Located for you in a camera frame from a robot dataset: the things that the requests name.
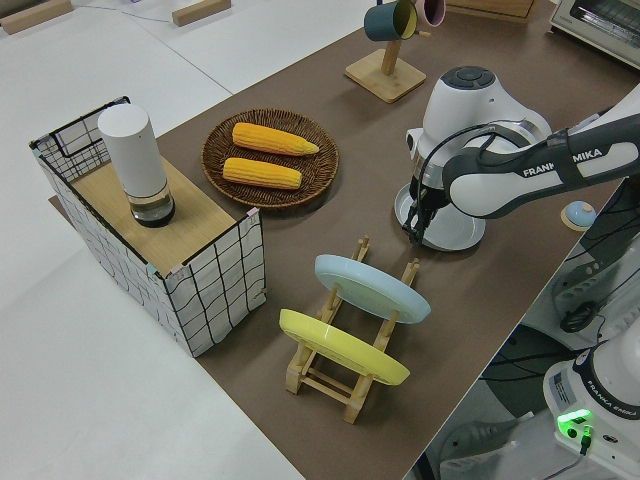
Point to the dark teal mug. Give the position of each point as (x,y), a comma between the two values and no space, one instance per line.
(380,22)

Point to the wooden mug tree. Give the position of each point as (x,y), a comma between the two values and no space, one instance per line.
(390,55)

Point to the white cylindrical grinder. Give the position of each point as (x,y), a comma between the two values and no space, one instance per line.
(132,150)

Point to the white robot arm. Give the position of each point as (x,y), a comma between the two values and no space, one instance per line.
(480,195)

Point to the yellow corn cob blunt tip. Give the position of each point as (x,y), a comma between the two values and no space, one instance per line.
(262,173)

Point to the blue service bell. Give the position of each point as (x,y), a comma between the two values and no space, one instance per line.
(578,214)

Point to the wooden plate rack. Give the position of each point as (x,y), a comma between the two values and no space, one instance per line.
(325,385)

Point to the pink mug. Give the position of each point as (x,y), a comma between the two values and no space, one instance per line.
(432,10)

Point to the brown wicker basket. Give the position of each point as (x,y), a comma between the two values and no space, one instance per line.
(270,197)

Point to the wooden block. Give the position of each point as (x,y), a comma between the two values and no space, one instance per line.
(200,11)
(35,15)

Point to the white toaster oven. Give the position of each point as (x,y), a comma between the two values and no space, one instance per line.
(595,25)

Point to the yellow corn cob pointed tip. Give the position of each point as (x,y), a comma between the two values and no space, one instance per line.
(272,138)

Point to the large wooden box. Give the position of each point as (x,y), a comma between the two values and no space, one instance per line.
(490,7)

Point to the light blue plate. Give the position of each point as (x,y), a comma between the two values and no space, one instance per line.
(370,290)

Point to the yellow plate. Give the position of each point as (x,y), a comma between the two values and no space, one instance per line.
(340,345)

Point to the gray metal plate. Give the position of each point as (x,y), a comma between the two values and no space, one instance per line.
(450,235)

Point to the wooden board lid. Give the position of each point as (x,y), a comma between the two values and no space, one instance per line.
(190,220)

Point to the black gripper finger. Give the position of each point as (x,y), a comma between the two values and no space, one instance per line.
(411,220)
(424,227)

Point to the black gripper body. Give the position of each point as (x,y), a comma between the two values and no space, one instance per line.
(427,197)

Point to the white power strip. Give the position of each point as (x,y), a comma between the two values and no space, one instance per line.
(582,285)

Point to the brown table mat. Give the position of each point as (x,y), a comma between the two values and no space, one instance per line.
(500,300)

